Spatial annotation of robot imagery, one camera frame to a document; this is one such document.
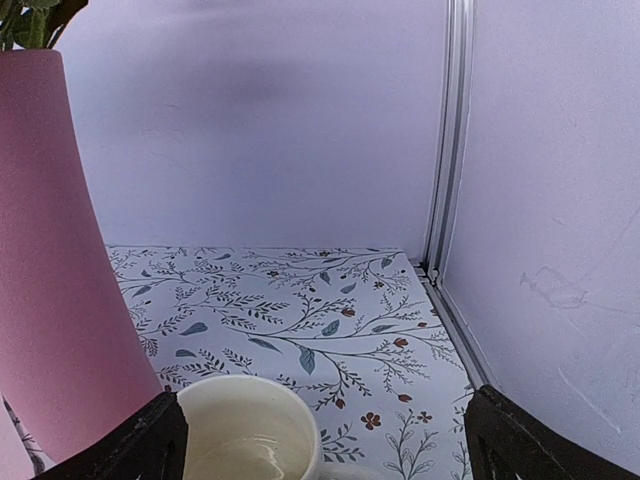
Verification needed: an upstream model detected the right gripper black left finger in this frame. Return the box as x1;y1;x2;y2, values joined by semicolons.
37;392;188;480

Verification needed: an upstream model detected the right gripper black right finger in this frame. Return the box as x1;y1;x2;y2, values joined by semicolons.
464;385;639;480

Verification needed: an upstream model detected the white flower stem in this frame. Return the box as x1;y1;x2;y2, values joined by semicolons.
1;0;89;52

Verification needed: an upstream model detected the tall pink vase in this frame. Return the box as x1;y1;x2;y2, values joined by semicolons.
1;49;161;462

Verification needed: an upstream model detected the cream ceramic mug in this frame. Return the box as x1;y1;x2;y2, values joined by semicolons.
177;375;383;480

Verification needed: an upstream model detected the floral patterned table mat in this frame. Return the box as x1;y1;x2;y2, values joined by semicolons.
0;244;476;480

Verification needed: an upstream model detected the right aluminium frame post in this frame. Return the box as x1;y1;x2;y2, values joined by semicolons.
421;1;494;388

